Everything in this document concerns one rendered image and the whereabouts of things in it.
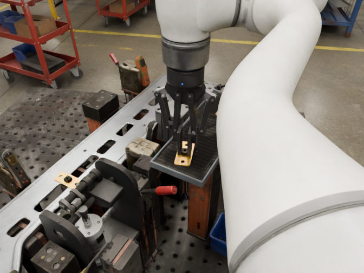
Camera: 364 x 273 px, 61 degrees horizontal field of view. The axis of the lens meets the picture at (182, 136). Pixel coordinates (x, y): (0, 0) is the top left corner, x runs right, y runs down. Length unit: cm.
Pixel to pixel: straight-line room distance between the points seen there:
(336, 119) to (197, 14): 266
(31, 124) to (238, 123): 160
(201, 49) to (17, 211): 65
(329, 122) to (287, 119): 284
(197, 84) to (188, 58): 6
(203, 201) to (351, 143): 207
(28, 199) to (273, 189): 85
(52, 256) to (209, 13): 53
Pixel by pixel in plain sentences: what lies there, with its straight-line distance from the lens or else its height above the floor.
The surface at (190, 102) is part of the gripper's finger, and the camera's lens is 64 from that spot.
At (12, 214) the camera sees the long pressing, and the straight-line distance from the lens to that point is 95.
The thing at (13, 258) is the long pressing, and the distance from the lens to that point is 87.
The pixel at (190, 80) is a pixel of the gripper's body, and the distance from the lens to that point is 59.
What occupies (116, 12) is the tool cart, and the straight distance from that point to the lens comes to 474.
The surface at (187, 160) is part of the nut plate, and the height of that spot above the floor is 116.
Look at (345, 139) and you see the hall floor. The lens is 291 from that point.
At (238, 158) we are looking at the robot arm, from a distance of 19.
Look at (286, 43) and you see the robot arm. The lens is 34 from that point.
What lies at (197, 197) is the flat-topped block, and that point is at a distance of 98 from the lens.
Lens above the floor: 168
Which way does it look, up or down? 40 degrees down
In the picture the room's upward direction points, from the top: straight up
